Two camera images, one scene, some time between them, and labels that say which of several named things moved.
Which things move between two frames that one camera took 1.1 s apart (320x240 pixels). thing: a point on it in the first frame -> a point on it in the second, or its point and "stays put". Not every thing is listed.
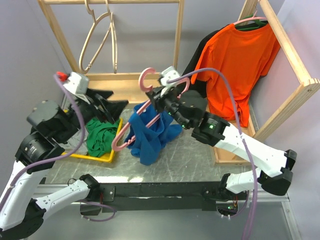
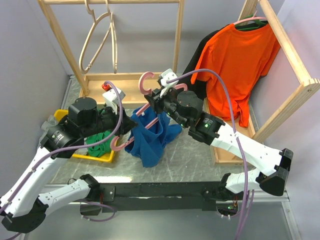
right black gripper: [158, 100] stays put
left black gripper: [95, 103] -> [127, 123]
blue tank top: [148, 132] stays put
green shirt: [100, 136] stays put
